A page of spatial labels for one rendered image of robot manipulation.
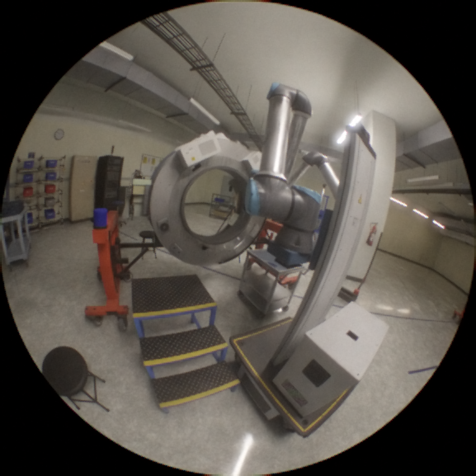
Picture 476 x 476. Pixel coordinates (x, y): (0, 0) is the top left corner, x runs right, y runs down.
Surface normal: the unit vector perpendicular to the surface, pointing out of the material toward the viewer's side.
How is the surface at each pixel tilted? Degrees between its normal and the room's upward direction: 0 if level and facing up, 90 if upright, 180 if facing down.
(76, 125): 90
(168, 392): 0
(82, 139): 90
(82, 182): 90
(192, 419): 0
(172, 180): 90
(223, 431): 0
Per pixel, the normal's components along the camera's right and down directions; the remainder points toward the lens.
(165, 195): 0.52, 0.33
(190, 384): 0.18, -0.94
